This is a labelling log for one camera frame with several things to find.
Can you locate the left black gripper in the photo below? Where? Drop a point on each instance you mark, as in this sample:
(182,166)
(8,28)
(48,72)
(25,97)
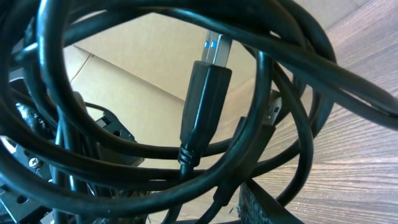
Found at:
(20,179)

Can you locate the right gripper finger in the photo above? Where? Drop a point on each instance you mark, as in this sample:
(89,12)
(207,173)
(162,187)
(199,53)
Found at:
(256,206)

